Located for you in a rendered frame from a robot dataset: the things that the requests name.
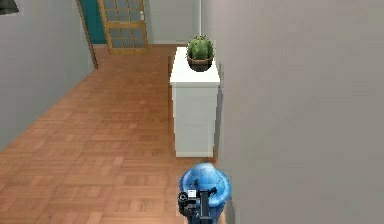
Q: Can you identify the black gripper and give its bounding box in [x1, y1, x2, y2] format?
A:
[177, 191, 190, 217]

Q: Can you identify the white chest of drawers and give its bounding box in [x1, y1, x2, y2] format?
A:
[169, 46, 221, 158]

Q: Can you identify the green cactus in dark pot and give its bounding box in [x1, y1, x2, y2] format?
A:
[186, 34, 215, 73]

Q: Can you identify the wooden door with glass panes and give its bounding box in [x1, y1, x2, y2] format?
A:
[97, 0, 150, 56]

